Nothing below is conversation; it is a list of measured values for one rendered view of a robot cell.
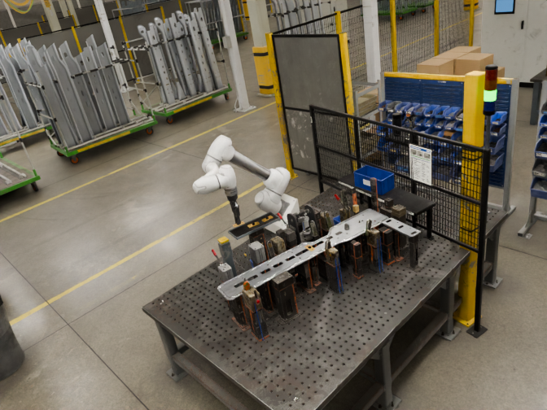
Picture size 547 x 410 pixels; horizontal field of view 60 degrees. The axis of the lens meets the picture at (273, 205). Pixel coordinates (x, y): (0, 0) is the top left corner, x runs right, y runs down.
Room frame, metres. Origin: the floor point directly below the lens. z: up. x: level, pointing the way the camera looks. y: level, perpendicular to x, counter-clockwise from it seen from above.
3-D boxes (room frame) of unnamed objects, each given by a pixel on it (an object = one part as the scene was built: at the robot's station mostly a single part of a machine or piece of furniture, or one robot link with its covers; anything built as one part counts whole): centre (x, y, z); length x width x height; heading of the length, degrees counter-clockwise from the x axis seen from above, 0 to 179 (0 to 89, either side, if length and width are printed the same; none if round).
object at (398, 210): (3.01, -0.91, 0.88); 0.08 x 0.08 x 0.36; 28
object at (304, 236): (3.00, -0.19, 0.94); 0.18 x 0.13 x 0.49; 118
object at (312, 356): (3.04, -0.39, 0.68); 2.56 x 1.61 x 0.04; 129
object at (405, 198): (3.38, -0.90, 1.01); 0.90 x 0.22 x 0.03; 28
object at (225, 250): (2.84, 0.39, 0.92); 0.08 x 0.08 x 0.44; 28
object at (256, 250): (2.77, 0.17, 0.90); 0.13 x 0.10 x 0.41; 28
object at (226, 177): (2.91, 0.28, 1.59); 0.13 x 0.11 x 0.16; 108
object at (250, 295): (2.33, 0.23, 0.88); 0.15 x 0.11 x 0.36; 28
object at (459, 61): (7.14, -3.23, 0.52); 1.20 x 0.80 x 1.05; 126
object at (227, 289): (2.76, -0.18, 1.00); 1.38 x 0.22 x 0.02; 118
